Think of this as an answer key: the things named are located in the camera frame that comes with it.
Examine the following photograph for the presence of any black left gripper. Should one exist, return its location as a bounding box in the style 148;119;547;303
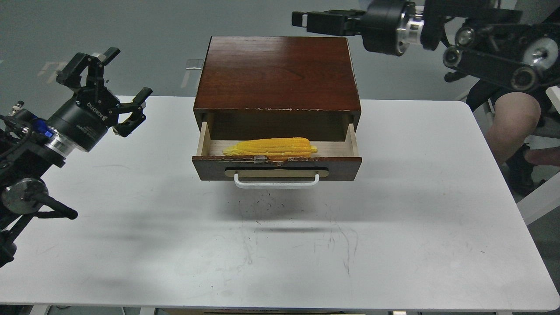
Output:
47;47;153;152

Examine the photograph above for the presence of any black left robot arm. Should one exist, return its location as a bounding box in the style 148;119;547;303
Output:
0;47;152;266

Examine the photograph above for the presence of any dark wooden drawer cabinet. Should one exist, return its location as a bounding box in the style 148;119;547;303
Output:
193;36;361;128

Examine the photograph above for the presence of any seated person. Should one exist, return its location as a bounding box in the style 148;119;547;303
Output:
466;80;560;196

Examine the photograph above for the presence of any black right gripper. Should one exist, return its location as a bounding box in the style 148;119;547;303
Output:
292;0;416;56

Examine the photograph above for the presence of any wooden drawer with white handle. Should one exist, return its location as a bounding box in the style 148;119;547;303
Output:
192;112;362;184

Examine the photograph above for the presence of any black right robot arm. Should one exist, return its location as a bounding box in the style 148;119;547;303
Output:
291;0;560;92

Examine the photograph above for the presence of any yellow corn cob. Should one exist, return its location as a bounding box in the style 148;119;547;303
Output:
222;137;318;161

